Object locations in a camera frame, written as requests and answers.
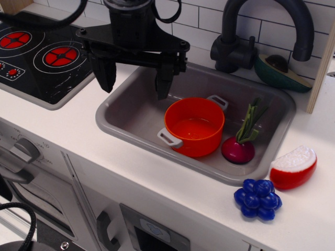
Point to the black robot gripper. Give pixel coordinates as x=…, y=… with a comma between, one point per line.
x=133, y=37

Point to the purple toy beet green leaves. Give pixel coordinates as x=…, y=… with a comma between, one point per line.
x=239, y=149

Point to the grey plastic sink basin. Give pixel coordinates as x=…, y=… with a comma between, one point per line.
x=134, y=114

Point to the black toy stovetop red burners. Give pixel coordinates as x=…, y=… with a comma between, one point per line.
x=44, y=68

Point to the dark grey toy faucet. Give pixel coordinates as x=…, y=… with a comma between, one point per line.
x=229, y=54

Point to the grey oven knob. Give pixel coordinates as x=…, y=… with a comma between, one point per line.
x=25, y=150

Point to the toy avocado half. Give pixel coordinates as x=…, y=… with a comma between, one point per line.
x=274, y=71

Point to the grey dishwasher control panel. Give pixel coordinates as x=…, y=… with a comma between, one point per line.
x=147, y=234

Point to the blue toy grape bunch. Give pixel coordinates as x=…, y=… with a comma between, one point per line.
x=257, y=198

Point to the light wooden side panel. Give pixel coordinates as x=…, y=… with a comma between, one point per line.
x=322, y=71

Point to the red white toy fruit wedge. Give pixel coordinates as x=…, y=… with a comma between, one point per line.
x=294, y=168

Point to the orange toy pot grey handles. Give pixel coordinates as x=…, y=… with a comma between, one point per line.
x=194, y=125

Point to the dark grey cabinet door handle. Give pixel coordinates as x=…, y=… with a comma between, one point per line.
x=102, y=223

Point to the grey oven door handle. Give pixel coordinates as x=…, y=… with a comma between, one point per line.
x=22, y=177

